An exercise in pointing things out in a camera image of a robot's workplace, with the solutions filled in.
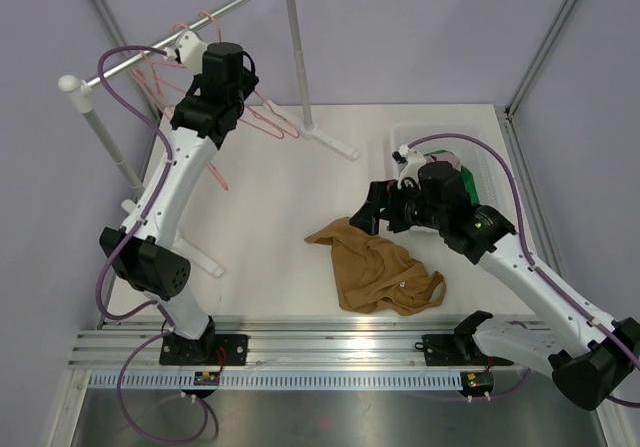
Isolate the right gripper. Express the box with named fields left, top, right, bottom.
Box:
left=350, top=176, right=447, bottom=236

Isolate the brown tank top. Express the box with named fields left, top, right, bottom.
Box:
left=305, top=217, right=447, bottom=316

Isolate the pink hanger of brown top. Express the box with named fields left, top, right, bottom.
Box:
left=198, top=9, right=301, bottom=141

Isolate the pink hanger of mauve top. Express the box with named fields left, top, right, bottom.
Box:
left=147, top=21, right=201, bottom=98

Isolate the mauve tank top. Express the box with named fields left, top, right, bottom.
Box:
left=424, top=150, right=462, bottom=171

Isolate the green tank top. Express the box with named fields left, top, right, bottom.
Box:
left=461, top=166, right=480, bottom=205

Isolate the pink hanger of green top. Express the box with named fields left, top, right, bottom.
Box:
left=130, top=51, right=231, bottom=192

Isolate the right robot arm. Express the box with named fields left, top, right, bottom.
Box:
left=349, top=161, right=639, bottom=411

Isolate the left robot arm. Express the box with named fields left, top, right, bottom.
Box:
left=99, top=41, right=259, bottom=365

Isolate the white plastic basket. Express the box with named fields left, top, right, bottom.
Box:
left=390, top=122, right=511, bottom=214

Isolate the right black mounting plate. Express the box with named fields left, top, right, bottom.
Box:
left=413, top=333, right=513, bottom=368

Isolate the black mounting plate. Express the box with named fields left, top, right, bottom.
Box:
left=413, top=333, right=513, bottom=368
left=159, top=334, right=249, bottom=367

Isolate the clothes rack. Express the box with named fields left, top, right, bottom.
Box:
left=57, top=0, right=360, bottom=278

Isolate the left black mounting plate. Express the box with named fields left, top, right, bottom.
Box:
left=159, top=334, right=249, bottom=367

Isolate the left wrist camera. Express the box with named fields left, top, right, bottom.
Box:
left=164, top=29, right=208, bottom=74

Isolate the right frame post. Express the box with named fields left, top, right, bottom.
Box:
left=503, top=0, right=599, bottom=118

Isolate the frame post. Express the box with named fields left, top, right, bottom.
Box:
left=503, top=0, right=599, bottom=118
left=86, top=0, right=159, bottom=121

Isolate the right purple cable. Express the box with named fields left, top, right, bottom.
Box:
left=409, top=133, right=640, bottom=408

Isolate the left frame post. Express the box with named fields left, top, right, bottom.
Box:
left=86, top=0, right=159, bottom=121

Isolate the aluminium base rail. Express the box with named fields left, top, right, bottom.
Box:
left=68, top=315, right=462, bottom=370

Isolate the white slotted cable duct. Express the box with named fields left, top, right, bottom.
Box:
left=89, top=370, right=462, bottom=391

